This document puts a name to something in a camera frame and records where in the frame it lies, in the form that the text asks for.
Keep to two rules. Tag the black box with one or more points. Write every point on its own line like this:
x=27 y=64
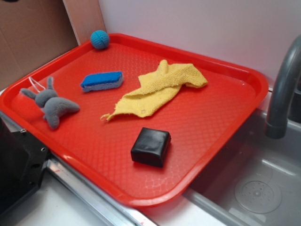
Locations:
x=151 y=147

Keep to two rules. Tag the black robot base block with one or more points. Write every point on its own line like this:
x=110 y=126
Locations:
x=23 y=159

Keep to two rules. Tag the red plastic tray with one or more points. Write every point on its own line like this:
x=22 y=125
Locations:
x=200 y=121

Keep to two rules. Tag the yellow cloth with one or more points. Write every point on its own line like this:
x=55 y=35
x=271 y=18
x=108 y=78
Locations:
x=157 y=88

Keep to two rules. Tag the blue sponge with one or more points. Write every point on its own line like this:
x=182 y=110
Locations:
x=102 y=81

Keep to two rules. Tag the blue knitted ball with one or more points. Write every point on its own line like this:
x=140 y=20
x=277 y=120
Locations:
x=100 y=39

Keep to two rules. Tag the grey plush bunny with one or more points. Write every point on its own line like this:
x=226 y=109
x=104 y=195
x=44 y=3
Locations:
x=53 y=106

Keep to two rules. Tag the grey sink basin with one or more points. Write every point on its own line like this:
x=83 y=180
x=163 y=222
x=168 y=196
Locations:
x=253 y=180

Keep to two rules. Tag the grey faucet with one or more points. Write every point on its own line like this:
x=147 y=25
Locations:
x=285 y=102

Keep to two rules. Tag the brown cardboard panel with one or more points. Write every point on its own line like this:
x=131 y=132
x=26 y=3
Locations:
x=32 y=33

